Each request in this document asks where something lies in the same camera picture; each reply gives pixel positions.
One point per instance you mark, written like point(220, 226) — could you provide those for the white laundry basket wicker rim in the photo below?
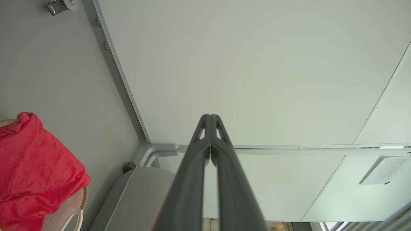
point(69, 213)

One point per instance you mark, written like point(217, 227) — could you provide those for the grey fabric sofa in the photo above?
point(138, 199)

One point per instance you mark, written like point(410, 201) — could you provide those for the round grey rail foot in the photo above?
point(98, 22)
point(106, 45)

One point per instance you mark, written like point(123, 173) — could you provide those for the red cloth garment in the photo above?
point(35, 173)

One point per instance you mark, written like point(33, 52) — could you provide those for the silver caster wheel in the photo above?
point(59, 5)

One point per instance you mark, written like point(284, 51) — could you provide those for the grey curved post foot bracket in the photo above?
point(157, 151)

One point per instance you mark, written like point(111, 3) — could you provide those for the grey metal partition base rail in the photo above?
point(118, 83)

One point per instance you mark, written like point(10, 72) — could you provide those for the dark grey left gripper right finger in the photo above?
point(236, 195)

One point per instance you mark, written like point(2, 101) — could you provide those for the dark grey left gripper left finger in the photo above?
point(188, 192)

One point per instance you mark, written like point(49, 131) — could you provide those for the small black caster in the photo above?
point(129, 167)

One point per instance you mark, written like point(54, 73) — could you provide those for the white paper notice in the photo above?
point(385, 170)

